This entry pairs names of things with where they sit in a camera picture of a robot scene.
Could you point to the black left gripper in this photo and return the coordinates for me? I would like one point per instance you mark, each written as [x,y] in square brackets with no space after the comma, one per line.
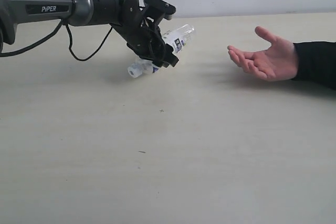
[142,35]

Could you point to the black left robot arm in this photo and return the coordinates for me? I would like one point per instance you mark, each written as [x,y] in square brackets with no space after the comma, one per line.
[77,13]

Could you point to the white blue label water bottle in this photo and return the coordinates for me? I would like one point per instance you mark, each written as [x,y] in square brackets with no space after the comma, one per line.
[177,38]

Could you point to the person's open hand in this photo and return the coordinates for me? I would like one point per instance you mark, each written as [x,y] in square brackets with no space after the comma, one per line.
[279,62]

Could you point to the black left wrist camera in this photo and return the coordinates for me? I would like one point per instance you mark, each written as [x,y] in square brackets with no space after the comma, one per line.
[159,9]

